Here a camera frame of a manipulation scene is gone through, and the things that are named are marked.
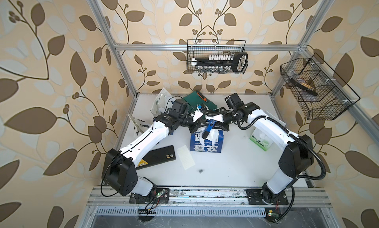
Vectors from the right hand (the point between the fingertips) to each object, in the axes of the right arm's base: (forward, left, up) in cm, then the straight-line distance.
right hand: (211, 124), depth 82 cm
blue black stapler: (-5, +2, +8) cm, 10 cm away
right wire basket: (+6, -55, +16) cm, 58 cm away
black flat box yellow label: (-10, +33, -19) cm, 39 cm away
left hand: (-2, +4, +6) cm, 8 cm away
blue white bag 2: (-8, -1, -6) cm, 11 cm away
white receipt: (-11, +15, -19) cm, 27 cm away
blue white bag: (+11, +29, +6) cm, 31 cm away
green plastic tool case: (+32, +7, -12) cm, 35 cm away
